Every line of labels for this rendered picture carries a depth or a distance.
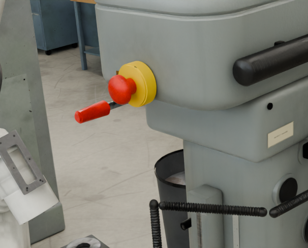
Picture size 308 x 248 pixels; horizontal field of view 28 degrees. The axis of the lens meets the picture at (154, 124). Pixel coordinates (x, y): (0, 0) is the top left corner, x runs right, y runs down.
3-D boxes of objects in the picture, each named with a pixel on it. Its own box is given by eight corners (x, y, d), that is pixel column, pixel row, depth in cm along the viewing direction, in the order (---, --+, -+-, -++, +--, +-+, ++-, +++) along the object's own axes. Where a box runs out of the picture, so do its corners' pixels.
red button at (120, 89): (125, 109, 80) (122, 79, 78) (106, 103, 82) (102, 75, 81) (143, 102, 82) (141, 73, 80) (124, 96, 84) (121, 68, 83)
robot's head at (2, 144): (3, 206, 91) (17, 200, 85) (-27, 156, 91) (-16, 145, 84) (39, 185, 94) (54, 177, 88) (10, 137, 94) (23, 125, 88)
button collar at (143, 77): (147, 111, 81) (144, 67, 79) (118, 103, 85) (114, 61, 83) (159, 107, 82) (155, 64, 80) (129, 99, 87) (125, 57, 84)
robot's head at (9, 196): (3, 233, 91) (36, 217, 85) (-33, 174, 91) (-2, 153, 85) (34, 213, 96) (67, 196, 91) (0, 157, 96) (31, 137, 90)
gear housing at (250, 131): (260, 169, 85) (259, 101, 82) (142, 130, 102) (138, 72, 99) (382, 102, 106) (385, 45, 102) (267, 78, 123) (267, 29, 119)
